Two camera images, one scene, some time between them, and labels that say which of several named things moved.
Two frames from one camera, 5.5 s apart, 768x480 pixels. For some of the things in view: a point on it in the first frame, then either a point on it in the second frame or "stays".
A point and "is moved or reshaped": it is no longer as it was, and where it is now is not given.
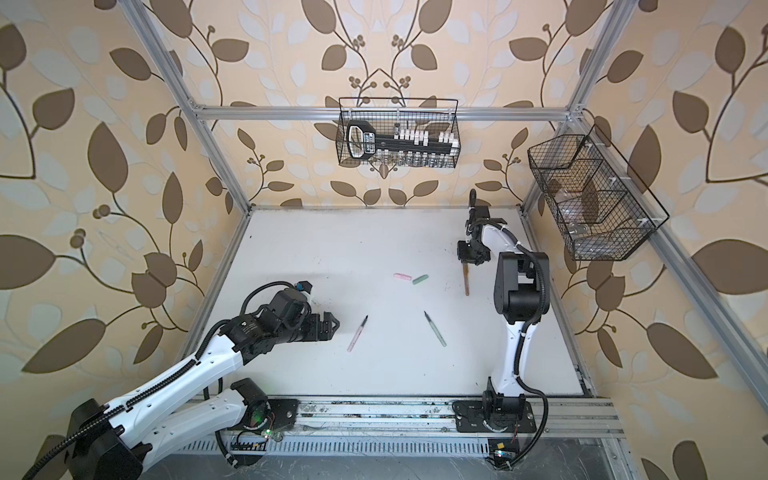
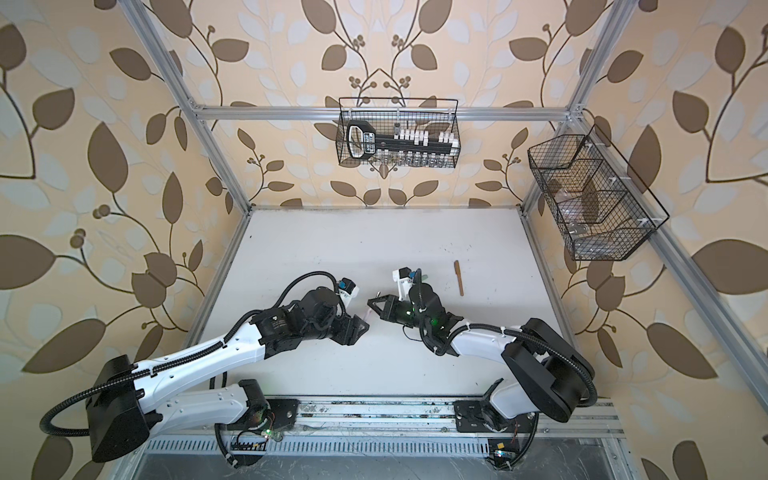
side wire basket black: x=598 y=217 stays
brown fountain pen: x=466 y=275 is moved or reshaped
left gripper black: x=317 y=334 → x=351 y=329
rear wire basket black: x=399 y=132 stays
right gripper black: x=462 y=254 → x=389 y=312
